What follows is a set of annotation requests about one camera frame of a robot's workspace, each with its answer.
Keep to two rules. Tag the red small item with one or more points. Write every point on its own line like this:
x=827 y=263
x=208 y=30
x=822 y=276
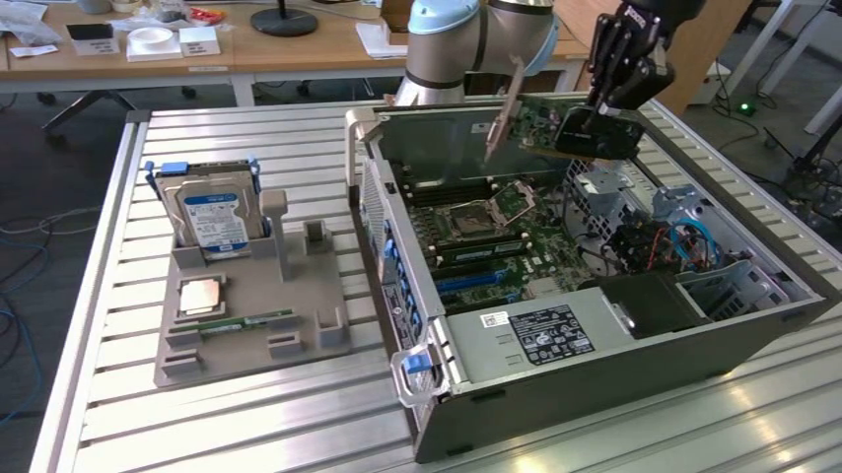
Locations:
x=206 y=17

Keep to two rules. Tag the black round lamp base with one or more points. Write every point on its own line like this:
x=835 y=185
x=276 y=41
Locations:
x=283 y=23

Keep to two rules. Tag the copper-coloured CPU chip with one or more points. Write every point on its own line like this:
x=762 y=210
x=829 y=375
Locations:
x=199 y=295

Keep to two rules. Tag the device with green light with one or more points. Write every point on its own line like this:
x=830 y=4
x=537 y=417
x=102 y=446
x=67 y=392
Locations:
x=745 y=106

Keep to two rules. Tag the green graphics card black shroud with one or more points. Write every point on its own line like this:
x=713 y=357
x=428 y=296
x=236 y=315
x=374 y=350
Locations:
x=539 y=123

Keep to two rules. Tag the white box red button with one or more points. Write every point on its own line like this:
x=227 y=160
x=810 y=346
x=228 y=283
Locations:
x=714 y=84

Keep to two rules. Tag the wooden cabinet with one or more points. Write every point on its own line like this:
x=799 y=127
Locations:
x=717 y=29

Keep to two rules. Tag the blue case latch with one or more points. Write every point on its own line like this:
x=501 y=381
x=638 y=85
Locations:
x=414 y=369

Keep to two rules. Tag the hard disk in blue carrier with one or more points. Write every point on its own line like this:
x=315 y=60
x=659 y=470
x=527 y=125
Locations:
x=211 y=217

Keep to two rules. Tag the silver socket cover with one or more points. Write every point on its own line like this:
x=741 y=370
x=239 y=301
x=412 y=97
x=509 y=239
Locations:
x=523 y=186

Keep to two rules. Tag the black and white box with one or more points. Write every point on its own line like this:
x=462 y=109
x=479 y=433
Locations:
x=92 y=39

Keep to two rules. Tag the white square box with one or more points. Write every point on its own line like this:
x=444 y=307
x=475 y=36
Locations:
x=198 y=42

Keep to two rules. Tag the blue expansion slot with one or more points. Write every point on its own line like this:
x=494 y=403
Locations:
x=467 y=282

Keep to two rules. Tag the black wheeled chair base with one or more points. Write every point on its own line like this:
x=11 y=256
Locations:
x=86 y=106

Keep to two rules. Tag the clear plastic bag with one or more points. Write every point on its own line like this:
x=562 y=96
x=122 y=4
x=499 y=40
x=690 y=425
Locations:
x=27 y=24

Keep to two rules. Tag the grey cup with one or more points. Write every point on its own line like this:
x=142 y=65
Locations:
x=94 y=6

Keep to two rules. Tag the silver metal drive cage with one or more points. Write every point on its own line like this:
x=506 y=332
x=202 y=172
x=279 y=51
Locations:
x=605 y=192

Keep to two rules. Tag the black equipment stand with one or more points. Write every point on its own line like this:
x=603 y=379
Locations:
x=818 y=162

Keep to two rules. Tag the silver disk bay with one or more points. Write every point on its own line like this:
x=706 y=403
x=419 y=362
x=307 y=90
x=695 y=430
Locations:
x=757 y=290

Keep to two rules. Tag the open grey PC case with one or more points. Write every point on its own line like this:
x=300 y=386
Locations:
x=591 y=394

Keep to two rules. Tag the white paper stack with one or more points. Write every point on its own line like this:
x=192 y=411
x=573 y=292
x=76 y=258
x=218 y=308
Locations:
x=382 y=42

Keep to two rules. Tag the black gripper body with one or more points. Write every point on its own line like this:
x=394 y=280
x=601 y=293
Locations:
x=665 y=20

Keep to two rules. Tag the white table frame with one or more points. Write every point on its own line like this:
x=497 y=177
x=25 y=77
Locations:
x=758 y=49

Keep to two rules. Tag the green motherboard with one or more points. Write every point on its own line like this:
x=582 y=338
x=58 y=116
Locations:
x=549 y=246

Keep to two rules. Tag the grey parts rack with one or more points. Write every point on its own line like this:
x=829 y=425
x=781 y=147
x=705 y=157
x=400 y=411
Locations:
x=263 y=295

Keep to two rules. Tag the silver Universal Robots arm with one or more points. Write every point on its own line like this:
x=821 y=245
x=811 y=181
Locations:
x=447 y=49

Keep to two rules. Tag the CPU socket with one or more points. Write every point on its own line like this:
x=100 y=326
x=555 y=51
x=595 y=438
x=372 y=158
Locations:
x=470 y=222

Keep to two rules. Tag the white card red print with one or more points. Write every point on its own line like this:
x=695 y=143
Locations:
x=32 y=50

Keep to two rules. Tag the silver chipset heat sink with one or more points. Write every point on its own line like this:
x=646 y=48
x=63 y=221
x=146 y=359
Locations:
x=546 y=287

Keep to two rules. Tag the grey power supply unit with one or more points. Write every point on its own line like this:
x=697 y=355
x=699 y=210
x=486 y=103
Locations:
x=487 y=345

